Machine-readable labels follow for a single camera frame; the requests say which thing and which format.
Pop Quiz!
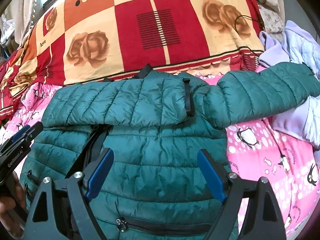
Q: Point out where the thin black cable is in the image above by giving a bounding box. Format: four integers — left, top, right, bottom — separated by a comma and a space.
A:
234, 15, 263, 55

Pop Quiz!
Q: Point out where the green quilted puffer jacket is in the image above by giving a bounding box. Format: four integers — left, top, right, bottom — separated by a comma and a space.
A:
19, 61, 320, 240

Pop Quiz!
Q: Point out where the red orange rose quilt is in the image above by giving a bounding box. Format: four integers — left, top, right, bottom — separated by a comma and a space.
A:
1, 0, 264, 120

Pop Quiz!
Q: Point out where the lavender quilted jacket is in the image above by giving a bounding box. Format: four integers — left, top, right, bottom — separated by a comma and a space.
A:
259, 20, 319, 150

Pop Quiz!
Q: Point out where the person's left hand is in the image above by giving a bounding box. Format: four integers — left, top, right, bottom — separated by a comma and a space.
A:
1, 171, 26, 239

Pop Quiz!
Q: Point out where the pink penguin blanket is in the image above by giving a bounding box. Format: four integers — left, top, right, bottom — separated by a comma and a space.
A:
0, 65, 320, 240

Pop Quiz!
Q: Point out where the beige floral bedsheet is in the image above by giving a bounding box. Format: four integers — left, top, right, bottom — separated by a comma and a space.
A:
258, 3, 285, 42

